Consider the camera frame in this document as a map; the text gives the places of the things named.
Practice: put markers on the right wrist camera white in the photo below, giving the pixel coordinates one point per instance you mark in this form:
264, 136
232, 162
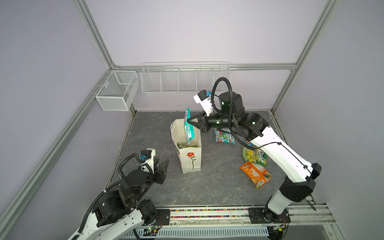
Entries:
204, 99

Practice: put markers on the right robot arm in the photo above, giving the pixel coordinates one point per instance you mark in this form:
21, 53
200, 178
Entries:
223, 108

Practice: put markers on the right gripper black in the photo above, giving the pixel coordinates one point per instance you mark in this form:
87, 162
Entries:
204, 121

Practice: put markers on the green Fox's candy bag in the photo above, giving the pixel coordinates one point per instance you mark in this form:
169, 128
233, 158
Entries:
180, 146

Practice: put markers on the white floral paper bag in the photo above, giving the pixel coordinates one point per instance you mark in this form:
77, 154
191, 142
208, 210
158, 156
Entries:
190, 155

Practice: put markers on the small white mesh basket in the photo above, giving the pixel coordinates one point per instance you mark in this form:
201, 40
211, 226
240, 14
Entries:
118, 91

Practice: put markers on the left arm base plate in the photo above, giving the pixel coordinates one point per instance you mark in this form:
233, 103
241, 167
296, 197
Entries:
162, 217

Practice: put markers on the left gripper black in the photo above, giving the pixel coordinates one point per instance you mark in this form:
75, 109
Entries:
161, 174

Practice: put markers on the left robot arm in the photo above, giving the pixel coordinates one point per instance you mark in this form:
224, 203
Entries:
120, 208

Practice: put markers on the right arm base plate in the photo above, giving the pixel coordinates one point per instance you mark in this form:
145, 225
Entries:
259, 215

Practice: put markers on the teal fox's candy bag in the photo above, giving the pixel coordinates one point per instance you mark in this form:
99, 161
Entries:
223, 136
189, 129

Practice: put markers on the green Fox's spring tea bag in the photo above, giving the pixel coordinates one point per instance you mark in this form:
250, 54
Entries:
256, 156

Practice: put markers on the orange Fox's fruits bag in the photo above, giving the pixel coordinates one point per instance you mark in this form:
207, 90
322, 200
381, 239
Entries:
257, 173

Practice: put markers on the teal Fox's candy bag back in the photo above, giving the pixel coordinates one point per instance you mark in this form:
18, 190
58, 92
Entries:
189, 129

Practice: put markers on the teal Fox's candy bag front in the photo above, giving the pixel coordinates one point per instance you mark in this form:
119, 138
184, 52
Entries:
223, 136

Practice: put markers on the long white wire basket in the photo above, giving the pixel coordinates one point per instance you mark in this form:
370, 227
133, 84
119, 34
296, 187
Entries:
182, 77

